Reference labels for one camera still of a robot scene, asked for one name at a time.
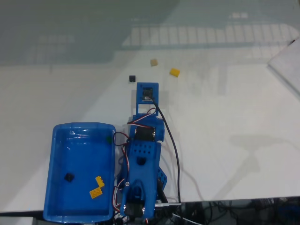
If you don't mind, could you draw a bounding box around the white plug connector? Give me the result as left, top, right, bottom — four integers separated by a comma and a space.
154, 202, 182, 207

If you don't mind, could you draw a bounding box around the black camera cable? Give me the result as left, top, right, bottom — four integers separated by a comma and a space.
147, 97, 182, 204

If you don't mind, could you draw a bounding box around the yellow flat lego brick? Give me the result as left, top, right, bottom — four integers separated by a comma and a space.
89, 187, 104, 200

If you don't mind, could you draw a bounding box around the white paper sheet stack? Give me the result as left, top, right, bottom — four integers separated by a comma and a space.
267, 36, 300, 96

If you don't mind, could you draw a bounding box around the black clamp handle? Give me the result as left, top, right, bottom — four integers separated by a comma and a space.
156, 179, 169, 203

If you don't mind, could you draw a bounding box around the black cable tangle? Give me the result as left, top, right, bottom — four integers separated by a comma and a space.
182, 198, 300, 225

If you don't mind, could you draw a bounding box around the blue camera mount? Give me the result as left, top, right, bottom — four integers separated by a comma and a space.
136, 82, 160, 115

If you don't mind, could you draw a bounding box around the blue plastic bin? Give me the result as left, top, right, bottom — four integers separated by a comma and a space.
43, 121, 117, 224

